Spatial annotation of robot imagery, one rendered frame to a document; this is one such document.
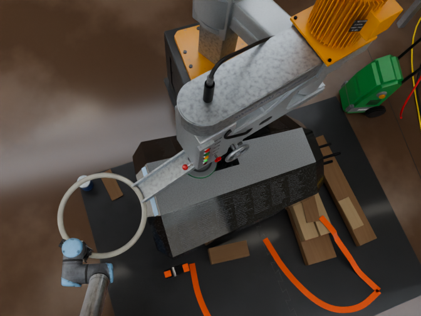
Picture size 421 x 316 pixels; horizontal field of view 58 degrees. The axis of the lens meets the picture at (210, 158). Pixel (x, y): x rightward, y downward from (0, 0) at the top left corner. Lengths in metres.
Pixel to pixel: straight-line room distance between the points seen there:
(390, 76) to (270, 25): 1.49
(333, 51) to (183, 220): 1.29
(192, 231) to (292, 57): 1.25
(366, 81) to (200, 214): 1.83
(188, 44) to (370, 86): 1.52
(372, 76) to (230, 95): 1.97
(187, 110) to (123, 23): 2.46
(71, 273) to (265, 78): 1.24
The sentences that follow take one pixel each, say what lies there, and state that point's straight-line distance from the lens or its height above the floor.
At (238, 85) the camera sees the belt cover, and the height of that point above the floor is 1.70.
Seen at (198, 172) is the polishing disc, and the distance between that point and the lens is 2.34.
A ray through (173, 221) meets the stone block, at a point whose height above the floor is 0.78.
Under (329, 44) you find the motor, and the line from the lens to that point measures 1.80.
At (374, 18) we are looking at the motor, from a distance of 1.63.
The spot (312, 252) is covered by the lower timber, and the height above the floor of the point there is 0.10.
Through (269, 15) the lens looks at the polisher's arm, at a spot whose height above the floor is 1.48.
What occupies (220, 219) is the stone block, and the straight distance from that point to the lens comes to 2.44.
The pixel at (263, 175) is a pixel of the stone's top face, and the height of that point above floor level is 0.83.
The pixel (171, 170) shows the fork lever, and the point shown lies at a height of 0.96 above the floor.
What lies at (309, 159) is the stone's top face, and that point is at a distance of 2.52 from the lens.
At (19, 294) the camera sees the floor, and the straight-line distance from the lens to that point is 3.34.
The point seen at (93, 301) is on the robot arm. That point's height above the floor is 1.41.
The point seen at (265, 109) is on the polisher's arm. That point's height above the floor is 1.41.
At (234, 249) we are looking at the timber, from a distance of 3.01.
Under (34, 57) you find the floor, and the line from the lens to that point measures 3.91.
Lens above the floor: 3.11
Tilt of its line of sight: 72 degrees down
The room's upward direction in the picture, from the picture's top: 12 degrees clockwise
